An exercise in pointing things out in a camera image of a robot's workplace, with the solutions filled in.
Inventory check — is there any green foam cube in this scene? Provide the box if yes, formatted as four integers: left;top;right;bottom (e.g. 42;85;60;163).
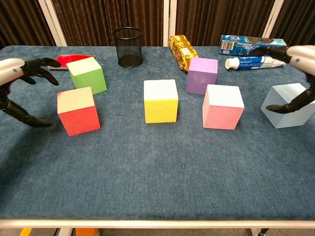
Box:
66;57;108;95

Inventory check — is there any blue table cloth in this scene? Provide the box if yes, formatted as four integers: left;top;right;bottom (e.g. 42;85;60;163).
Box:
0;45;315;221

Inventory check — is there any dark pleated partition panel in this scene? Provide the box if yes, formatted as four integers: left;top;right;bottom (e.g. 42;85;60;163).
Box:
38;0;170;47
163;0;281;47
262;0;315;47
0;0;67;49

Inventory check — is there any light blue foam cube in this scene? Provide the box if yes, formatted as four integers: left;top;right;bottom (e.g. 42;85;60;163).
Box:
260;83;315;129

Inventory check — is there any purple foam cube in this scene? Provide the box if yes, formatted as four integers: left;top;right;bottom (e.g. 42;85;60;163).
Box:
186;57;219;95

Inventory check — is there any red foam cube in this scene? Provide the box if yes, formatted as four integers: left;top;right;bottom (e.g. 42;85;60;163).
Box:
56;86;101;137

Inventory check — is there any yellow foam cube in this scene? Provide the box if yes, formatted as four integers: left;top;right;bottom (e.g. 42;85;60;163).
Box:
143;79;179;124

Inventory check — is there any gold foil snack packet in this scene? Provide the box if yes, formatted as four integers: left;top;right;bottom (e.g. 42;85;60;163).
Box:
168;34;198;72

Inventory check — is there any white table frame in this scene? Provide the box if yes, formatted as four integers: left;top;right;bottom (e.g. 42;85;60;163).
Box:
0;218;315;236

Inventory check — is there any pink foam cube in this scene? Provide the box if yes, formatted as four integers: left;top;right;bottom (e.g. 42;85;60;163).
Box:
202;84;245;130

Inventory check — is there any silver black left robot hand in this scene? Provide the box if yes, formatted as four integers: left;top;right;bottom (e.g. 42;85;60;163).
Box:
0;57;62;128

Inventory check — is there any blue cookie box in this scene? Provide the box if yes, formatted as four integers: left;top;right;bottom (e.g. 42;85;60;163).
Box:
219;34;288;56

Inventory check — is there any red ink pad case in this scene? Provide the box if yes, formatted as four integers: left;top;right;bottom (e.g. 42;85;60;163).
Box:
48;54;95;71

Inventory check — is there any white blue toothpaste tube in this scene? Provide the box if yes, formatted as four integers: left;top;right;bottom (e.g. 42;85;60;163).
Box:
224;55;286;71

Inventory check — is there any small orange floor object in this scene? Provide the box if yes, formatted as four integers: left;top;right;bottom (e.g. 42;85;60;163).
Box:
75;228;99;236

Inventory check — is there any black mesh pen holder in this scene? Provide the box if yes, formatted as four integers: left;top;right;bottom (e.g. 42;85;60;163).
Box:
112;27;144;69

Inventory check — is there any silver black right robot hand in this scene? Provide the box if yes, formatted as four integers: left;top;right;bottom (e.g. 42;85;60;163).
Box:
251;45;315;115

